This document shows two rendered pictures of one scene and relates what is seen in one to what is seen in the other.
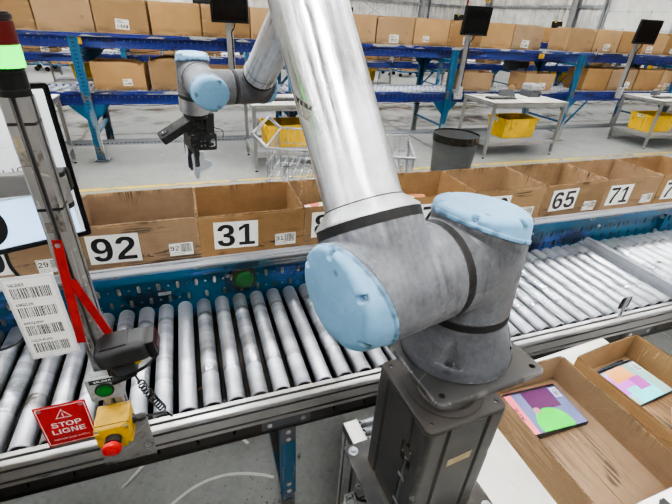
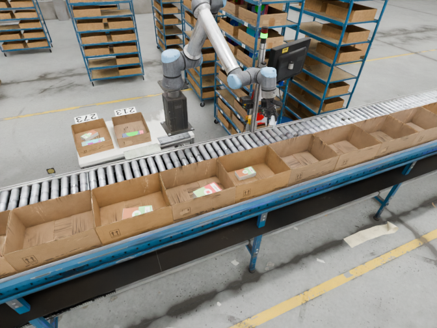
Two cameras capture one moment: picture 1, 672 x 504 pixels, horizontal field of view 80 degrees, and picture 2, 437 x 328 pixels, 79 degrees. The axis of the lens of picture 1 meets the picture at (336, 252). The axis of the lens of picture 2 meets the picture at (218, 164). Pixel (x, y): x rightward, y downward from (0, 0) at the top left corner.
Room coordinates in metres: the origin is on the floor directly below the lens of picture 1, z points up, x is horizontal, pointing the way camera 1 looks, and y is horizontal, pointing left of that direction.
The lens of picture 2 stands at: (2.76, 0.05, 2.16)
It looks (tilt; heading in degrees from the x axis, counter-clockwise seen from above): 41 degrees down; 176
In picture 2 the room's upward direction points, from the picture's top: 2 degrees clockwise
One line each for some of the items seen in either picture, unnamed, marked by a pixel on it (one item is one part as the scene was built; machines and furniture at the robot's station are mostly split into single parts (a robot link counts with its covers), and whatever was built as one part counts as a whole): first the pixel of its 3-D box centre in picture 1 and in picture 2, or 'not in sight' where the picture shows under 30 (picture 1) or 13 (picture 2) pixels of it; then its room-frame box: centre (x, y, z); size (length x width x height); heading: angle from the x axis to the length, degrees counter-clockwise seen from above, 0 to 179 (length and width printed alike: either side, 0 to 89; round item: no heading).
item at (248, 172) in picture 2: not in sight; (245, 173); (1.40, 0.33, 0.90); 0.13 x 0.07 x 0.04; 111
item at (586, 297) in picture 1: (562, 282); (54, 204); (1.49, -1.00, 0.72); 0.52 x 0.05 x 0.05; 21
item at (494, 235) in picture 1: (469, 254); (172, 62); (0.55, -0.21, 1.37); 0.17 x 0.15 x 0.18; 124
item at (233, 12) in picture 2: not in sight; (240, 5); (-0.54, 0.45, 1.59); 0.40 x 0.30 x 0.10; 19
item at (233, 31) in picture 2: not in sight; (238, 25); (-0.54, 0.45, 1.39); 0.40 x 0.30 x 0.10; 18
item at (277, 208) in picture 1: (248, 216); (251, 172); (1.46, 0.36, 0.96); 0.39 x 0.29 x 0.17; 111
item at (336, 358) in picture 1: (321, 326); (203, 164); (1.10, 0.03, 0.72); 0.52 x 0.05 x 0.05; 21
